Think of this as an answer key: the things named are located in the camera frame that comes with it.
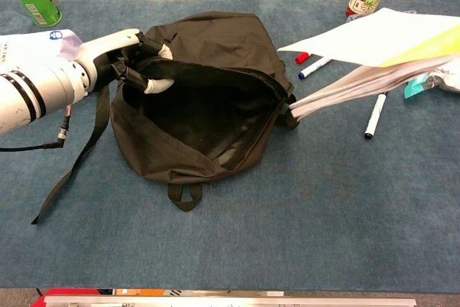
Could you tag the red panel below table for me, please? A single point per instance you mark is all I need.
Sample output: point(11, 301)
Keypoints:
point(64, 292)

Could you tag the blue capped whiteboard marker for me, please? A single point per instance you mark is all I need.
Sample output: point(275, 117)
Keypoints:
point(311, 69)

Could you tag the blue felt table cover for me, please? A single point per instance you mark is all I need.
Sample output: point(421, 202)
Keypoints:
point(251, 231)

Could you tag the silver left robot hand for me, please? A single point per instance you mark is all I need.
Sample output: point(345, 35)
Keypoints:
point(104, 46)

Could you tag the black fabric backpack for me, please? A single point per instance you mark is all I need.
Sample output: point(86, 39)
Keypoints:
point(223, 44)

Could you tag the black capped whiteboard marker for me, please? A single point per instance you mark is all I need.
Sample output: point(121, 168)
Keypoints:
point(375, 114)

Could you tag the red capped whiteboard marker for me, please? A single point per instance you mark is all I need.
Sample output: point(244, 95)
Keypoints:
point(302, 58)

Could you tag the white snack bag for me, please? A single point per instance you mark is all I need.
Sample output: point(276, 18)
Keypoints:
point(21, 48)

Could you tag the white yellow Lexicon book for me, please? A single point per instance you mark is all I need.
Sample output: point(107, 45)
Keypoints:
point(377, 34)

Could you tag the teal snack packet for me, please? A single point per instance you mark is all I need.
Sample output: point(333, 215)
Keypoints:
point(413, 86)

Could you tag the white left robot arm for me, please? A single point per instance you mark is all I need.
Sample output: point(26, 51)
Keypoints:
point(36, 91)

